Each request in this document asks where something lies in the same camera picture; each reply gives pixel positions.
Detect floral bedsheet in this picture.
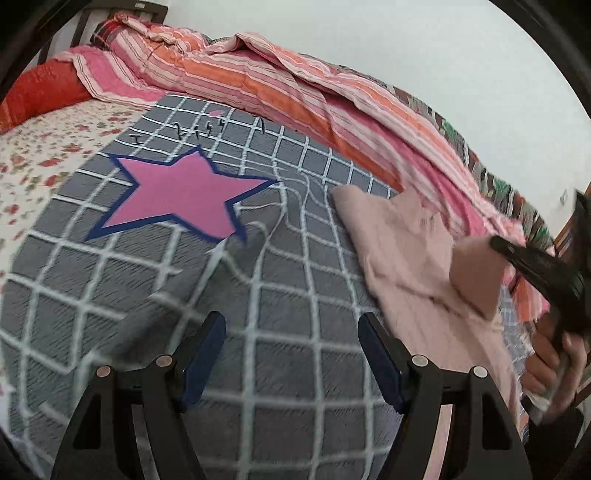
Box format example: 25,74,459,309
0,99,153,402

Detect person's right forearm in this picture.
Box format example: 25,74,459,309
521,401,591,480

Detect grey checked star blanket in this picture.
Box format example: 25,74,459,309
0,95,407,480

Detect red pillow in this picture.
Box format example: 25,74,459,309
0,59,95,134

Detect person's right hand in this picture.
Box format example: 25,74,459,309
522,320,588,416

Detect pink knitted sweater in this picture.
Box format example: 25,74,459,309
330,185,525,480

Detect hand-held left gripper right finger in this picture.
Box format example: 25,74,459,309
358,311,533,480

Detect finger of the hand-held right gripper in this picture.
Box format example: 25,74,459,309
489,235,580,303

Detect pink orange striped quilt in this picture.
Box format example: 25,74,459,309
55,11,555,324

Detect dark wooden headboard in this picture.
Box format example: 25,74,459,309
34,0,169,65

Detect colourful patterned blanket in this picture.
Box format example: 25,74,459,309
392,85,557,250

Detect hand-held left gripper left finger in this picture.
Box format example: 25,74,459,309
50,311,227,480

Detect brown wooden door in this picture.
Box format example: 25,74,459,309
554,182,591,259

